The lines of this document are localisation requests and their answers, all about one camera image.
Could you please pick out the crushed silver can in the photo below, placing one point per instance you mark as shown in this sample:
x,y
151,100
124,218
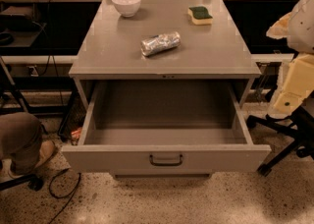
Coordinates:
x,y
159,43

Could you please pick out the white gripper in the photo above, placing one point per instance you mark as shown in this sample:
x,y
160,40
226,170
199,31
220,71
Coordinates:
x,y
302,27

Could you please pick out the grey metal drawer cabinet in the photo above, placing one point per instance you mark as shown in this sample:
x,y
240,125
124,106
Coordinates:
x,y
216,52

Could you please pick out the black stool base left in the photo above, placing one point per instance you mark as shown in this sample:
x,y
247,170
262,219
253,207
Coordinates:
x,y
34,183

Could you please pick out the yellow green sponge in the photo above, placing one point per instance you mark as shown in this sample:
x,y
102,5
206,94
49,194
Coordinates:
x,y
200,15

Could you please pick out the black top drawer handle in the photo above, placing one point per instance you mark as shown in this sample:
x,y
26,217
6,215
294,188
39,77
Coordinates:
x,y
154,161

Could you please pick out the grey top drawer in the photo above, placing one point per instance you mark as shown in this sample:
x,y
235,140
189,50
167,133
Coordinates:
x,y
157,128

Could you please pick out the tan shoe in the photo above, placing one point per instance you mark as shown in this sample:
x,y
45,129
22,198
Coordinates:
x,y
45,153

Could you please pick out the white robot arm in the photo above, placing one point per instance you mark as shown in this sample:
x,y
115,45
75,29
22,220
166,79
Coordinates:
x,y
297,27

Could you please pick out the power strip on floor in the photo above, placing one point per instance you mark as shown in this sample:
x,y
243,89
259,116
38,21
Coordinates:
x,y
75,135

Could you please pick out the person's leg brown trousers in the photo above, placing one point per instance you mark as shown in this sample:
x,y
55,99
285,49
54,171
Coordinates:
x,y
20,140

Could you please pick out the white ceramic bowl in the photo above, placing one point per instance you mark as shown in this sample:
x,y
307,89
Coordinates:
x,y
126,8

